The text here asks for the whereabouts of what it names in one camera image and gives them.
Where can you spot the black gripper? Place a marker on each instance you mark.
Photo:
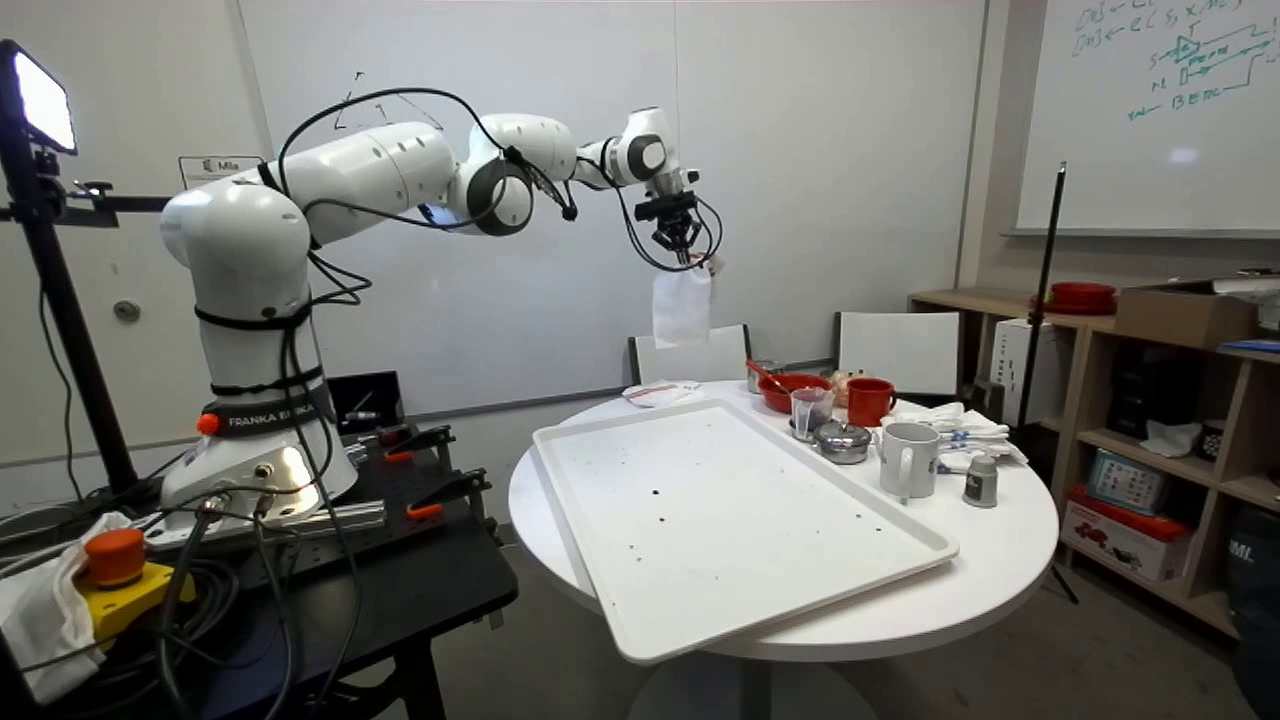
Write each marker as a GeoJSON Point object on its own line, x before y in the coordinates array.
{"type": "Point", "coordinates": [682, 234]}

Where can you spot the white cloth with red stripes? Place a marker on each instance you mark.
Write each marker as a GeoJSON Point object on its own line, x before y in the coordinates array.
{"type": "Point", "coordinates": [682, 309]}

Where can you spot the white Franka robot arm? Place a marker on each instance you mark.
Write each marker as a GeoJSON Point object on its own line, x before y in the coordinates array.
{"type": "Point", "coordinates": [242, 265]}

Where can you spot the flat plain white cloth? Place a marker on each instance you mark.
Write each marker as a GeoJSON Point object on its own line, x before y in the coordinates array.
{"type": "Point", "coordinates": [662, 395]}

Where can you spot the large white tray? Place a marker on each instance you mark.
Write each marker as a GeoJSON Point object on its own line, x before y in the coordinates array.
{"type": "Point", "coordinates": [720, 534]}

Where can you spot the red bowl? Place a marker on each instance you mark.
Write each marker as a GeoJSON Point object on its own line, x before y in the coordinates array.
{"type": "Point", "coordinates": [791, 389]}

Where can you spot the clear drinking glass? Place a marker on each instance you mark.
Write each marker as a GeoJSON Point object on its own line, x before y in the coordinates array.
{"type": "Point", "coordinates": [805, 408]}

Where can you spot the small orange food container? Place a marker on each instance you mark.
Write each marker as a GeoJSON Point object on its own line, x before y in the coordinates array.
{"type": "Point", "coordinates": [840, 385]}

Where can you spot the red mug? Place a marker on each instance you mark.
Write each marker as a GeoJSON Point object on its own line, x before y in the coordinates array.
{"type": "Point", "coordinates": [868, 401]}

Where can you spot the white chair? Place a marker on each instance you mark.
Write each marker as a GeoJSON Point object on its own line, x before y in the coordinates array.
{"type": "Point", "coordinates": [901, 352]}

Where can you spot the white ceramic mug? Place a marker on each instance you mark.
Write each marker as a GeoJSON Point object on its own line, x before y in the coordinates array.
{"type": "Point", "coordinates": [908, 461]}

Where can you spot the pile of white napkins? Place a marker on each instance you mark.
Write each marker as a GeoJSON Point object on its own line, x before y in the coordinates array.
{"type": "Point", "coordinates": [968, 424]}

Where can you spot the white cabinet box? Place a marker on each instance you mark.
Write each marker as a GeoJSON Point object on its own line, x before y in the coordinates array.
{"type": "Point", "coordinates": [1014, 375]}

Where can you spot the orange clamp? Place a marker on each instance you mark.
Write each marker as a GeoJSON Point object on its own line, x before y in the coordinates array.
{"type": "Point", "coordinates": [425, 514]}
{"type": "Point", "coordinates": [396, 458]}

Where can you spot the black box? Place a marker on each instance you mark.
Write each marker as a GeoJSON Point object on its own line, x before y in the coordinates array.
{"type": "Point", "coordinates": [367, 401]}

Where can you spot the thin black pole stand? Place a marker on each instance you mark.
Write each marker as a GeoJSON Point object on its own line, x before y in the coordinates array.
{"type": "Point", "coordinates": [1049, 265]}

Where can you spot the small metal can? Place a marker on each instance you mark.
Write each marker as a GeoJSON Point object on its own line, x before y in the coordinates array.
{"type": "Point", "coordinates": [983, 482]}

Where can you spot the flat red dish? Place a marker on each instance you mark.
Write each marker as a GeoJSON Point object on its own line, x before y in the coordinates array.
{"type": "Point", "coordinates": [1081, 299]}

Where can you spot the wooden shelf unit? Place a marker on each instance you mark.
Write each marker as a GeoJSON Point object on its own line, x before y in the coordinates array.
{"type": "Point", "coordinates": [1072, 401]}

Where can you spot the black robot cart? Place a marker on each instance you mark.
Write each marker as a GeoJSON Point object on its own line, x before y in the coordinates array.
{"type": "Point", "coordinates": [425, 573]}

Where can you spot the whiteboard with green writing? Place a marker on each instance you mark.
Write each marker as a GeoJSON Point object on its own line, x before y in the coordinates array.
{"type": "Point", "coordinates": [1134, 135]}

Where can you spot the colourful picture box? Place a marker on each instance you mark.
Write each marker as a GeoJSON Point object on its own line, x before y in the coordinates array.
{"type": "Point", "coordinates": [1125, 482]}

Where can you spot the brown cardboard box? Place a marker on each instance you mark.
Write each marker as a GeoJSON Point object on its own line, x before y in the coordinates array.
{"type": "Point", "coordinates": [1182, 318]}

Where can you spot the red storage box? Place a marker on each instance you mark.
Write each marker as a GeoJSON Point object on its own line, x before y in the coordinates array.
{"type": "Point", "coordinates": [1121, 534]}

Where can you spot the white bag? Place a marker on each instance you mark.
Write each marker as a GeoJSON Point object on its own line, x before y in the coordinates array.
{"type": "Point", "coordinates": [1174, 437]}

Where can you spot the yellow emergency stop box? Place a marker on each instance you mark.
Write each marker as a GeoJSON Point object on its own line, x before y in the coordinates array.
{"type": "Point", "coordinates": [122, 585]}

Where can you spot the black bin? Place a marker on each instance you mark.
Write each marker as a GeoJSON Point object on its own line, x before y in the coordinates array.
{"type": "Point", "coordinates": [1259, 613]}

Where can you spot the bright LED light panel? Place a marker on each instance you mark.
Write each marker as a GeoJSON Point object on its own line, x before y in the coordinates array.
{"type": "Point", "coordinates": [43, 101]}

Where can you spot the crumpled white rag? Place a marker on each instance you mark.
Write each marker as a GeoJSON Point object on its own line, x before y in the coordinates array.
{"type": "Point", "coordinates": [44, 621]}

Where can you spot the white paper wall sign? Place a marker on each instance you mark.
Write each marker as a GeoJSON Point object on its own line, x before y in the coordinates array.
{"type": "Point", "coordinates": [223, 164]}

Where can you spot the round wall fixture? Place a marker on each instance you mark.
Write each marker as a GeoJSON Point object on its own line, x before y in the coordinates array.
{"type": "Point", "coordinates": [126, 309]}

